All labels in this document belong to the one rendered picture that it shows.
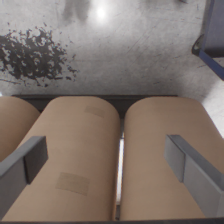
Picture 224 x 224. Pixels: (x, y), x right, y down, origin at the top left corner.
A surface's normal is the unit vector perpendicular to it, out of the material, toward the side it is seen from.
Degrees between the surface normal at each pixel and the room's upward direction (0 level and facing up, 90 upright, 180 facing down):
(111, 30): 0
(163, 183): 90
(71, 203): 90
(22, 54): 0
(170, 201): 90
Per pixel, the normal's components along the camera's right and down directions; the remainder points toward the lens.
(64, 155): -0.04, -0.79
